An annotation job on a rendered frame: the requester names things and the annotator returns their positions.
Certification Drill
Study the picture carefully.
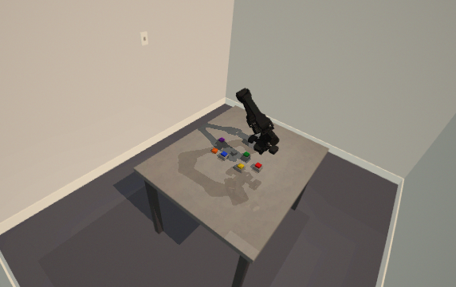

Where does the yellow button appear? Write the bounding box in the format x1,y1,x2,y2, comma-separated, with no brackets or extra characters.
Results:
235,163,246,173

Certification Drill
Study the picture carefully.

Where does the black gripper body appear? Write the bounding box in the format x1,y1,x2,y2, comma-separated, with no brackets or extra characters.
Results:
248,135,279,155

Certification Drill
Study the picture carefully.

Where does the green button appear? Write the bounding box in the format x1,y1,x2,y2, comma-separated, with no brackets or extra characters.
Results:
242,151,251,161

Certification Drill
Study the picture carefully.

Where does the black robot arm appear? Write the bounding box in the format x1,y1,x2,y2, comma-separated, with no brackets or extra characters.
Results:
236,88,279,152

